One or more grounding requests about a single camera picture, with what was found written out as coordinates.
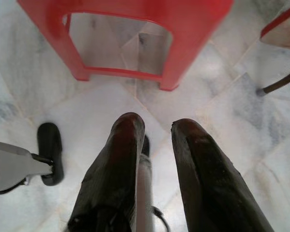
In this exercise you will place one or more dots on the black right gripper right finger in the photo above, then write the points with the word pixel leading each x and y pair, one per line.
pixel 207 181

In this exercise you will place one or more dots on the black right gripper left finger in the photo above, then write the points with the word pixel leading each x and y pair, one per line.
pixel 111 169

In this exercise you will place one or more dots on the grey robot right leg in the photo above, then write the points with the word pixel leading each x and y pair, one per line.
pixel 144 188

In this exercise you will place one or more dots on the black robot right foot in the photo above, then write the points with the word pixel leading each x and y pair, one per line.
pixel 146 145

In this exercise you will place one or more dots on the black robot foot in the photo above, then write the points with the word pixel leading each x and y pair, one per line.
pixel 146 145
pixel 49 137

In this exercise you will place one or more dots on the black robot left foot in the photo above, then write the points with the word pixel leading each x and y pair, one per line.
pixel 49 137

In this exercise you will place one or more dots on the red plastic stool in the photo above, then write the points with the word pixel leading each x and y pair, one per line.
pixel 195 36

